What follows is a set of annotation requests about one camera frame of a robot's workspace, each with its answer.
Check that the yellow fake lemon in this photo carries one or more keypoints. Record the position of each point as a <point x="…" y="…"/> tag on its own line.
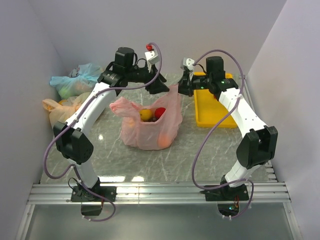
<point x="145" y="114"/>

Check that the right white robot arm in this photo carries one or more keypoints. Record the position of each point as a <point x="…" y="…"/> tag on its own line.
<point x="226" y="91"/>

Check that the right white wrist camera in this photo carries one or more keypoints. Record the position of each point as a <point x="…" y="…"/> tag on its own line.
<point x="187" y="65"/>

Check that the aluminium front rail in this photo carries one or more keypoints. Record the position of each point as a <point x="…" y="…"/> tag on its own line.
<point x="140" y="193"/>

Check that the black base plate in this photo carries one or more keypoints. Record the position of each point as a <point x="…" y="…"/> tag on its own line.
<point x="81" y="195"/>
<point x="215" y="195"/>

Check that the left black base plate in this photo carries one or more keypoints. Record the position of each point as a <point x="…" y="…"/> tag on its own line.
<point x="81" y="195"/>

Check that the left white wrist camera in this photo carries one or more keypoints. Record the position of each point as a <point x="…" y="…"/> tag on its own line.
<point x="152" y="57"/>

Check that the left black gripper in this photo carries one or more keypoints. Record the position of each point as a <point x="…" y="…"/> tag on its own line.
<point x="158" y="86"/>

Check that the dark fake grape bunch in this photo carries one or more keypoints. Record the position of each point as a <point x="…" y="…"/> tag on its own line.
<point x="152" y="120"/>

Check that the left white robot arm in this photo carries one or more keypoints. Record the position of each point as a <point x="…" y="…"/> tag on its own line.
<point x="70" y="136"/>

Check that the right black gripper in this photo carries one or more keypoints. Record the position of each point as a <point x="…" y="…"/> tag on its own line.
<point x="185" y="84"/>

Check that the red fake apple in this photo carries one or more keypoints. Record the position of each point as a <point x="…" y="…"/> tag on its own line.
<point x="159" y="112"/>

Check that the pink plastic bag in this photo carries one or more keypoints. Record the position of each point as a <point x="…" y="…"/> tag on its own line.
<point x="152" y="127"/>

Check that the blue tied plastic bag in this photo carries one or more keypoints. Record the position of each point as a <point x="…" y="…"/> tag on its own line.
<point x="80" y="80"/>

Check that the yellow plastic tray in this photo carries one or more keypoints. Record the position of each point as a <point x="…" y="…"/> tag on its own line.
<point x="208" y="110"/>

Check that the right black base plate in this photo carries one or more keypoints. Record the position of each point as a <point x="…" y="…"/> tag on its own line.
<point x="215" y="195"/>

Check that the orange tied plastic bag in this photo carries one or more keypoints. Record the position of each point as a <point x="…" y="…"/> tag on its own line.
<point x="64" y="109"/>

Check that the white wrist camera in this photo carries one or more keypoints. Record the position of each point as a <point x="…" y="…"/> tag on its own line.
<point x="152" y="57"/>
<point x="187" y="65"/>

